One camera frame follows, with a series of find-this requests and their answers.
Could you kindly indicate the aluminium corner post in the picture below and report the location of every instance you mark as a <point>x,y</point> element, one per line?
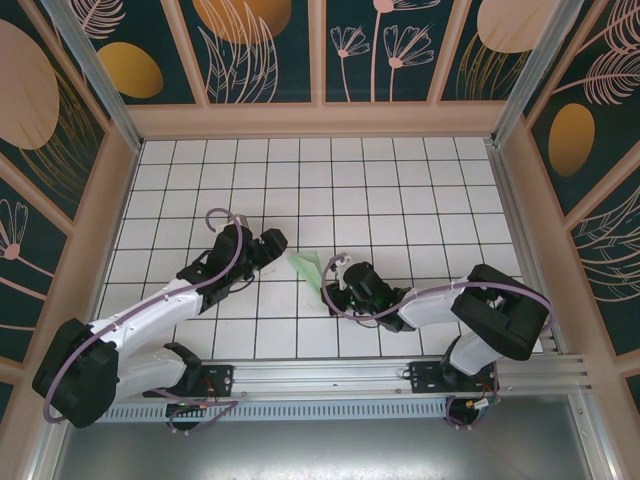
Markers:
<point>529,70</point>
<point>97,70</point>

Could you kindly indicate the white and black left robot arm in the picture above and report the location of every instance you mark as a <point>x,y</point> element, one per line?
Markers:
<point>160,310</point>

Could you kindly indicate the aluminium side rail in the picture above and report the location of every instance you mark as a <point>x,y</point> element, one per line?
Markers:
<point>519,225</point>

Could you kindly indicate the long aluminium mounting rail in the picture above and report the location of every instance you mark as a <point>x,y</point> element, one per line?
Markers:
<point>320,375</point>

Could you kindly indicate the grey metal sheet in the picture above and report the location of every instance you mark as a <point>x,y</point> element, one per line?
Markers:
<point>320,450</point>

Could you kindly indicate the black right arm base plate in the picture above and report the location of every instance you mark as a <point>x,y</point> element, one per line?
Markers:
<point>424,382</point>

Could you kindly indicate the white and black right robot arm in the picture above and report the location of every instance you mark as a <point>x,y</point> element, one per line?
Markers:
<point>425,307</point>

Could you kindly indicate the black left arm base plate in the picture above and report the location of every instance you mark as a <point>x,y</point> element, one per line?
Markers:
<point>220,381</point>

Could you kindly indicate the light green cloth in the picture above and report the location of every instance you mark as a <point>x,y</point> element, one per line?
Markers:
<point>307,265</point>

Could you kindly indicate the small electronics board with connector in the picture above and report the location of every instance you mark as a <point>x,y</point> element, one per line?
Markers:
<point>187,406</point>
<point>480,404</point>

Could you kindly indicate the aluminium frame bar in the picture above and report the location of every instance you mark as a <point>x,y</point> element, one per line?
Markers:
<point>42,457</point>
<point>595,440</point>

